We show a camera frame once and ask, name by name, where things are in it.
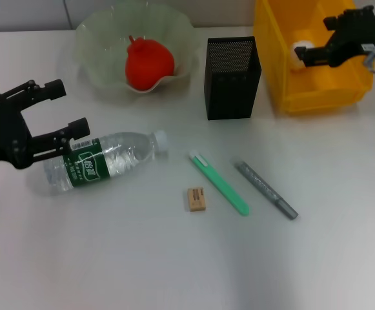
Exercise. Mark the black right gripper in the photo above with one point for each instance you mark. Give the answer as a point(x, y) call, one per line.
point(368, 35)

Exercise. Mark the yellow plastic storage bin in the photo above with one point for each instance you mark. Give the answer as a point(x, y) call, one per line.
point(319, 90)

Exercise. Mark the gray marker pen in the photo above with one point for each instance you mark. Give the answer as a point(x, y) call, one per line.
point(264, 189)

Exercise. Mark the clear green-label water bottle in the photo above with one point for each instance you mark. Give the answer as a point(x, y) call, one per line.
point(126, 151)

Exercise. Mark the green pen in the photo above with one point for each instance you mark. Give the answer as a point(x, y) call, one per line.
point(219, 184)

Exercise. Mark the orange fruit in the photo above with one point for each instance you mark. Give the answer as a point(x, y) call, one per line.
point(148, 64)

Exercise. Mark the black mesh pen holder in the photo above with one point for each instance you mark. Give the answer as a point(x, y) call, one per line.
point(230, 93)

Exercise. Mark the small tan eraser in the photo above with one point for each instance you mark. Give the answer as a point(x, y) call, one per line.
point(196, 200)

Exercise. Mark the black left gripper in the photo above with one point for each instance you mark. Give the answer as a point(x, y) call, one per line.
point(3, 132)

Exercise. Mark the pale green glass bowl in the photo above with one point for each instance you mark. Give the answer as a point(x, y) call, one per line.
point(103, 48)

